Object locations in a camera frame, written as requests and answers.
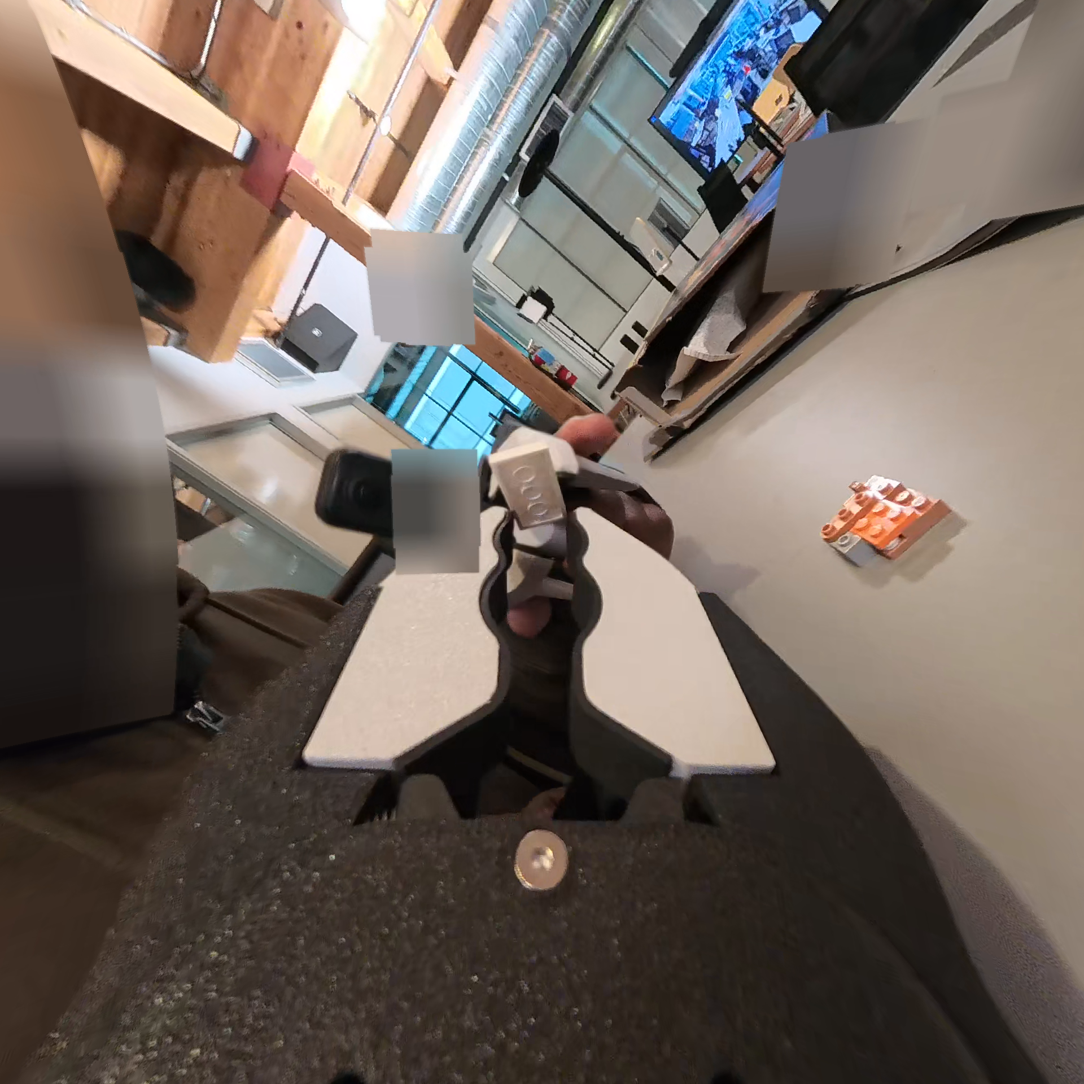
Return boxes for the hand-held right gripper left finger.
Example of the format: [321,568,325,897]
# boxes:
[302,510,516,798]

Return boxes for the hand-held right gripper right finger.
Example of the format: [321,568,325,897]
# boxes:
[563,509,777,802]

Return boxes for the white toy brick plate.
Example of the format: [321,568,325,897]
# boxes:
[489,444,570,528]

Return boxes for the small orange toy brick assembly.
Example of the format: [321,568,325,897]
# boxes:
[819,477,955,567]

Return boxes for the grey desk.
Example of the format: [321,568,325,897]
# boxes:
[592,208,1084,1084]

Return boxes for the person's left hand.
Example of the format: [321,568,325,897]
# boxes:
[506,413,676,638]

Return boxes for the white mounted device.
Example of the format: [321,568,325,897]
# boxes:
[631,216,680,274]

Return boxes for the brown cardboard board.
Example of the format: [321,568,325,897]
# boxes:
[614,212,852,462]

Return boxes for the lit display screen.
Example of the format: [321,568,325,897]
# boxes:
[649,0,830,177]

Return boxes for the monitor with white stand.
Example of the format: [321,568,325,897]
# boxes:
[791,0,1043,120]

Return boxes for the black wall speaker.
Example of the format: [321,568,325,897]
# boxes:
[281,304,359,375]

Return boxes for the large spiral metal duct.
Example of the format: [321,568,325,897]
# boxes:
[391,0,614,234]

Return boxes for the narrow spiral metal duct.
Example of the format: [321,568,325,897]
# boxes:
[563,0,653,108]

